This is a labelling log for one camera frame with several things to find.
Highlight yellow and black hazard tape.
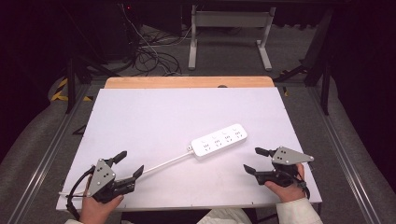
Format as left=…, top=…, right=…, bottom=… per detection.
left=50, top=77, right=93, bottom=103

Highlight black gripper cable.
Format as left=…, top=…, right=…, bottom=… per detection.
left=65, top=165, right=96, bottom=220
left=291, top=171, right=312, bottom=201

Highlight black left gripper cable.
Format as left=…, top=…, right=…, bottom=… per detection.
left=65, top=165, right=96, bottom=220

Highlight aluminium floor rail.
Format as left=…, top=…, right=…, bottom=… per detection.
left=6, top=82, right=94, bottom=224
left=306, top=85, right=382, bottom=224

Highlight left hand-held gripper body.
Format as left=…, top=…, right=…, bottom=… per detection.
left=86, top=158, right=137, bottom=204

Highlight white metal table frame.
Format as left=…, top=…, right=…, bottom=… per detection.
left=188, top=4, right=277, bottom=72

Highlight white power strip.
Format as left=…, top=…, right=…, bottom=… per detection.
left=190, top=123, right=248, bottom=158

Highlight black metal stand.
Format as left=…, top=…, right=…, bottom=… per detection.
left=274, top=8, right=335, bottom=116
left=64, top=55, right=122, bottom=115

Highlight white board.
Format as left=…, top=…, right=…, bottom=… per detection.
left=55, top=87, right=323, bottom=212

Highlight person's legs in light clothing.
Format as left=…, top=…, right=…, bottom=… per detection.
left=195, top=208, right=254, bottom=224

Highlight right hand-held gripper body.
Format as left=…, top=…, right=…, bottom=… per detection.
left=253, top=146, right=316, bottom=189

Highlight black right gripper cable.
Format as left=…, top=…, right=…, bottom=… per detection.
left=291, top=171, right=312, bottom=201

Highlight wooden table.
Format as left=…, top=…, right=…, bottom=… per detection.
left=104, top=76, right=276, bottom=90

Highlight person's left hand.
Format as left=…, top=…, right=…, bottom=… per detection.
left=78, top=175, right=125, bottom=224

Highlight tangle of black floor cables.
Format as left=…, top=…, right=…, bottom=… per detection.
left=132, top=24, right=194, bottom=77

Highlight black equipment box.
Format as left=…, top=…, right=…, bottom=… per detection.
left=92, top=2, right=141, bottom=62

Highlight thin white floor cable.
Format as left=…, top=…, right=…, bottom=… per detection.
left=120, top=3, right=194, bottom=76

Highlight person's right hand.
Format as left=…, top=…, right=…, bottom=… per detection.
left=264, top=162, right=307, bottom=203

